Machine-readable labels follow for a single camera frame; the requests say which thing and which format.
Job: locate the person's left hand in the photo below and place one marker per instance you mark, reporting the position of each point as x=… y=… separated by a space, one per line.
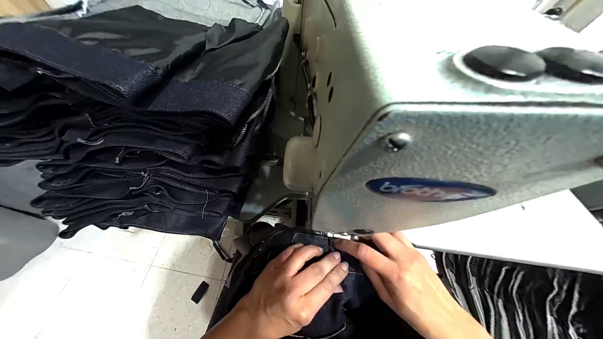
x=287 y=292

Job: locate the person's right hand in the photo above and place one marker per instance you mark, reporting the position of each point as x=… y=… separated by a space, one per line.
x=407 y=282

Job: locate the person's left ring finger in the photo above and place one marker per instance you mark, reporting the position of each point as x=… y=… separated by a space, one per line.
x=304 y=258

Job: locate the person's left middle finger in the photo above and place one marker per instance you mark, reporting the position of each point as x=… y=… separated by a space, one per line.
x=319 y=272

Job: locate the person's left little finger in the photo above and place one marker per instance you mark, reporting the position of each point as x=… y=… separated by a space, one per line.
x=286 y=252

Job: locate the person's right thumb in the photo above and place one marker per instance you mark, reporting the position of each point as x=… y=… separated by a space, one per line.
x=375 y=281

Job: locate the person's left index finger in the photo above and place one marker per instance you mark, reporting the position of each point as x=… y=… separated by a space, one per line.
x=328 y=285

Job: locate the person's right index finger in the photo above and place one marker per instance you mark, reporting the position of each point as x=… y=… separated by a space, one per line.
x=365 y=253

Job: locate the person's right fingers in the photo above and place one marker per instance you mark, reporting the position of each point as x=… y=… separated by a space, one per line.
x=391 y=242

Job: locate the dark denim garment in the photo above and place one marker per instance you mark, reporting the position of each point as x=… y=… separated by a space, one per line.
x=362 y=301

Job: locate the person's right forearm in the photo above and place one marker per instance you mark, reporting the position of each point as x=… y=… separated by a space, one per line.
x=447 y=315

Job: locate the person's left forearm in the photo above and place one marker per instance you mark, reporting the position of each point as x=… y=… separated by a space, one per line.
x=240 y=325

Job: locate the black fabric scrap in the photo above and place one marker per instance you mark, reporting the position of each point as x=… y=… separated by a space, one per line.
x=200 y=292

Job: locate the white sewing table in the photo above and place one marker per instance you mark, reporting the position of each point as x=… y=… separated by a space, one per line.
x=499 y=230

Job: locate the grey-green sewing machine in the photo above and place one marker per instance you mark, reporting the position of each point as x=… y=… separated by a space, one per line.
x=348 y=141

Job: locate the pile of black white-edged garments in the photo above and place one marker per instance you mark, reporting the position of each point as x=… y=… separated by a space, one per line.
x=523 y=296

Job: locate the stack of dark garment pieces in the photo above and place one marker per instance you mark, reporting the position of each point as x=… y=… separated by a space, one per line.
x=141 y=117

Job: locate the light grey cloth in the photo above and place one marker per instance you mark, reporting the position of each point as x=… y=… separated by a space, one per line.
x=188 y=10

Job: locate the grey rounded panel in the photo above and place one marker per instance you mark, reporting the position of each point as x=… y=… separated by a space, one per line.
x=23 y=240

